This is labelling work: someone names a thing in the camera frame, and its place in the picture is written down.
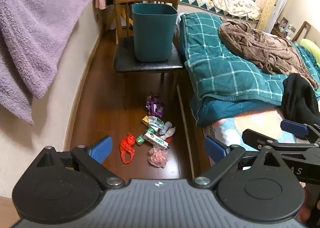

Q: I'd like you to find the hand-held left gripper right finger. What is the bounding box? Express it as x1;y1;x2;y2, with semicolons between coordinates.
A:
195;135;284;190

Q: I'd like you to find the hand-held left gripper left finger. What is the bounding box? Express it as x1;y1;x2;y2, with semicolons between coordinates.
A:
37;135;125;190

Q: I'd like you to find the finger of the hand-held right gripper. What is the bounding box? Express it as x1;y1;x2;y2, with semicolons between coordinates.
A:
280;119;320;141
242;129;320;154

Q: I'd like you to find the teal plastic waste bin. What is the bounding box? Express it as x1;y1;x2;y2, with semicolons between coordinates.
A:
132;3;178;62

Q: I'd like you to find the pastel cartoon bed sheet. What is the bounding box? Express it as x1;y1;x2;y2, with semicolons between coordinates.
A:
209;107;308;151

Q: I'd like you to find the red plastic bag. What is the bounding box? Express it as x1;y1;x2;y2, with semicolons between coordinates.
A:
120;133;136;164

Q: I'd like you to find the black cloth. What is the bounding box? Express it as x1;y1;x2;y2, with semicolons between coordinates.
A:
281;73;320;126

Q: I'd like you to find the crumpled white tissue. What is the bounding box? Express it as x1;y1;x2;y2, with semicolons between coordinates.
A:
160;121;177;139

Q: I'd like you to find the green white cardboard box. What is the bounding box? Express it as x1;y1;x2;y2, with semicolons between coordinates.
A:
142;128;169;150

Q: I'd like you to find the crumpled white paper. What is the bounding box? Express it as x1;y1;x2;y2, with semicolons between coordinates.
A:
149;116;165;131

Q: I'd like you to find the purple snack wrapper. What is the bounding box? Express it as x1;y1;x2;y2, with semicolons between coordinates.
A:
146;95;165;117

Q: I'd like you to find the teal plaid blanket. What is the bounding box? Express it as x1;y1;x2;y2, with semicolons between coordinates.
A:
179;13;320;127

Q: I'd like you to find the yellow green pillow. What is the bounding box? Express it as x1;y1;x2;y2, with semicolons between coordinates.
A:
299;38;320;67

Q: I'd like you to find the brown fleece blanket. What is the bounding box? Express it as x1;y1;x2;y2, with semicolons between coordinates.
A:
218;19;319;90

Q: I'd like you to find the wooden chair with black seat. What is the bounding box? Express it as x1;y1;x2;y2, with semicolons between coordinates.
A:
113;0;186;108

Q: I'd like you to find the purple fleece towel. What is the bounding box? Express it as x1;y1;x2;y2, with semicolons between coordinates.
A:
0;0;94;126

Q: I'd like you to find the triangle border bed cover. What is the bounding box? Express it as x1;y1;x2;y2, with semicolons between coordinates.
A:
175;0;250;18

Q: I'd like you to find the wooden bed frame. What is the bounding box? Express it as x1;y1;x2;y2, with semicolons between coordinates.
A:
176;85;211;179

